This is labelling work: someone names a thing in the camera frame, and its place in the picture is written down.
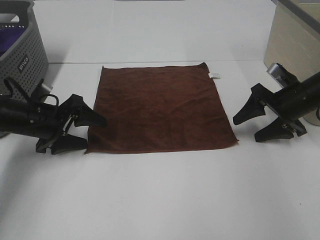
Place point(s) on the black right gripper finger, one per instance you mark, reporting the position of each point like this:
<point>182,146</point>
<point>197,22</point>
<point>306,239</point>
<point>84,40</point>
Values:
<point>274,131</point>
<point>253,108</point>

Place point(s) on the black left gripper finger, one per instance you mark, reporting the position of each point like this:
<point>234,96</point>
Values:
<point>85,116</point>
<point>66,143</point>

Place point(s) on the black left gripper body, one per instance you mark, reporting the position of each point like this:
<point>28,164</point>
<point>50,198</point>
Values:
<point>52,121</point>

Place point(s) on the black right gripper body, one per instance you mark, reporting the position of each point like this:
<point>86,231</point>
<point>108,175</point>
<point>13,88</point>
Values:
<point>288,104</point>

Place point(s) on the brown towel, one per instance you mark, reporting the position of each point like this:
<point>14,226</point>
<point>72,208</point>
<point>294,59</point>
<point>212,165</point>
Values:
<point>159,109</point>

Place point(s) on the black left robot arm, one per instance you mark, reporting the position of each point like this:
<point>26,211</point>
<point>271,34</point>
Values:
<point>14,118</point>

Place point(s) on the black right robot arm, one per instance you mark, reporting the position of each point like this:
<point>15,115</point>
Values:
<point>312,88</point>

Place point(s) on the grey perforated plastic basket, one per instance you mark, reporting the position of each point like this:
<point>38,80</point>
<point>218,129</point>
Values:
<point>26,60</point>

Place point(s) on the beige plastic basket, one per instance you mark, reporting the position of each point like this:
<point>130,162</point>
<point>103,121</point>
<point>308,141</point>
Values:
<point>294,38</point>

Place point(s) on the purple cloth in basket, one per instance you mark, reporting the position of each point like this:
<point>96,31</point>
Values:
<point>8,36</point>

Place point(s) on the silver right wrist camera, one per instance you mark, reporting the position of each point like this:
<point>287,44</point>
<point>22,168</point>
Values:
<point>278,73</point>

